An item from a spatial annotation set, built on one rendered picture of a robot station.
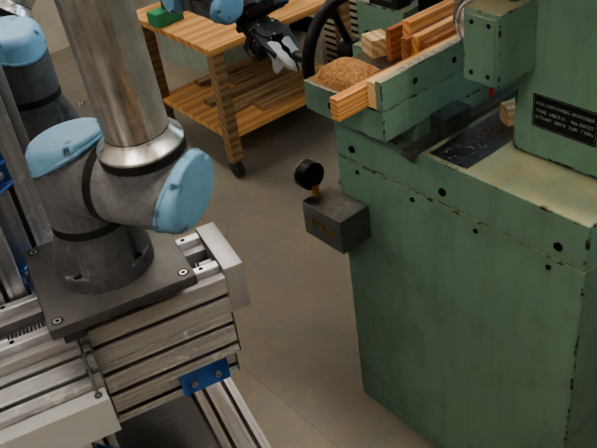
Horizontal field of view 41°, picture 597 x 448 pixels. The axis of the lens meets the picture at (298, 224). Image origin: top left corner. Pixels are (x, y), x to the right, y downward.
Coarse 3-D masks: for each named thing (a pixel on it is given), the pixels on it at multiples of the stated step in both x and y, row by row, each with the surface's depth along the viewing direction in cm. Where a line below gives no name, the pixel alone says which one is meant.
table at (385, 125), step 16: (384, 64) 148; (304, 80) 147; (448, 80) 141; (464, 80) 144; (320, 96) 145; (416, 96) 137; (432, 96) 140; (448, 96) 143; (464, 96) 146; (320, 112) 147; (368, 112) 136; (384, 112) 133; (400, 112) 136; (416, 112) 138; (432, 112) 141; (368, 128) 138; (384, 128) 135; (400, 128) 137
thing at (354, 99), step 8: (352, 88) 133; (360, 88) 132; (336, 96) 131; (344, 96) 131; (352, 96) 132; (360, 96) 133; (336, 104) 130; (344, 104) 131; (352, 104) 132; (360, 104) 134; (368, 104) 135; (336, 112) 131; (344, 112) 132; (352, 112) 133; (336, 120) 132
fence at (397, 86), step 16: (448, 48) 137; (416, 64) 134; (432, 64) 136; (448, 64) 139; (384, 80) 130; (400, 80) 132; (416, 80) 135; (432, 80) 138; (384, 96) 131; (400, 96) 134
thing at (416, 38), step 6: (450, 18) 148; (438, 24) 146; (444, 24) 146; (450, 24) 147; (426, 30) 144; (432, 30) 144; (438, 30) 145; (414, 36) 143; (420, 36) 143; (426, 36) 144; (414, 42) 144; (420, 42) 143; (414, 48) 144; (420, 48) 144
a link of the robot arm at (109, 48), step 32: (64, 0) 86; (96, 0) 86; (128, 0) 89; (96, 32) 88; (128, 32) 90; (96, 64) 91; (128, 64) 92; (96, 96) 94; (128, 96) 94; (160, 96) 98; (128, 128) 96; (160, 128) 99; (96, 160) 105; (128, 160) 98; (160, 160) 98; (192, 160) 101; (96, 192) 104; (128, 192) 101; (160, 192) 100; (192, 192) 103; (128, 224) 106; (160, 224) 102; (192, 224) 106
